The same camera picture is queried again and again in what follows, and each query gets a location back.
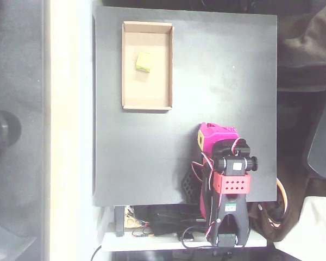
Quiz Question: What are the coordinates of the green cube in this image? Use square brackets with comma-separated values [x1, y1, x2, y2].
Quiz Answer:
[135, 51, 152, 73]

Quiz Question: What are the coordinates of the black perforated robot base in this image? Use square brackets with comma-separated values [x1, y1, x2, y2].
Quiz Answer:
[180, 166, 204, 204]

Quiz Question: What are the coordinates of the cardboard box tray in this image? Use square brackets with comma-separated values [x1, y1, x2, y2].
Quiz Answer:
[121, 21, 174, 111]

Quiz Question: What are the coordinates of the black office chair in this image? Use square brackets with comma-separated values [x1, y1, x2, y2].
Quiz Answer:
[301, 78, 326, 179]

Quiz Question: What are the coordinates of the brown bag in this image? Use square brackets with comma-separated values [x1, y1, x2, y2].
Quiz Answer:
[247, 176, 308, 243]

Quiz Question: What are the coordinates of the small black controller board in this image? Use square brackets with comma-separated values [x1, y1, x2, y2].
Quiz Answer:
[177, 231, 195, 243]

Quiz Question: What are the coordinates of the brown jacket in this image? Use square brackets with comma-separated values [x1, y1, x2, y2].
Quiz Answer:
[277, 0, 326, 72]

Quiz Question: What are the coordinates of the small wooden piece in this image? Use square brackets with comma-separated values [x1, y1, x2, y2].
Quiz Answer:
[124, 214, 142, 228]

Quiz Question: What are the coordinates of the white shelf board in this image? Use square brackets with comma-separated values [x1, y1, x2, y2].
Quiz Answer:
[101, 231, 267, 252]

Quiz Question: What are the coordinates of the white cloth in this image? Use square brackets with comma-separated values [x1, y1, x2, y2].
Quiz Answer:
[274, 195, 326, 261]

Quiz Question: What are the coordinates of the black power cable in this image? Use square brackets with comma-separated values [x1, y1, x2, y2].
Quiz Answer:
[90, 244, 103, 261]

